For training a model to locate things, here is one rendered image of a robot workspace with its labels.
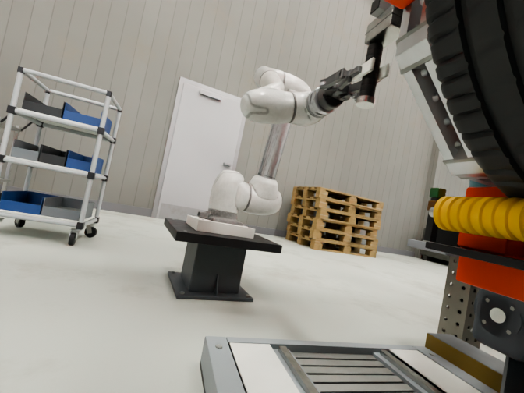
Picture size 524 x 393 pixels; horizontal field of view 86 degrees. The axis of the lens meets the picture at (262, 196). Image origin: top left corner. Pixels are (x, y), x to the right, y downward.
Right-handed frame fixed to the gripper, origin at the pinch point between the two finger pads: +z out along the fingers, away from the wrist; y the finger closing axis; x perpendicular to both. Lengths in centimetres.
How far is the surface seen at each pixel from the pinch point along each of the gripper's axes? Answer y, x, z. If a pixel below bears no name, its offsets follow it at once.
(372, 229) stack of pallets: -280, -38, -331
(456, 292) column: -73, -55, -25
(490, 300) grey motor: -39, -49, 9
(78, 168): 98, -35, -148
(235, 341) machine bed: 15, -75, -19
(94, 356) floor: 50, -83, -24
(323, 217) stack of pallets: -177, -34, -313
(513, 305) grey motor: -39, -48, 14
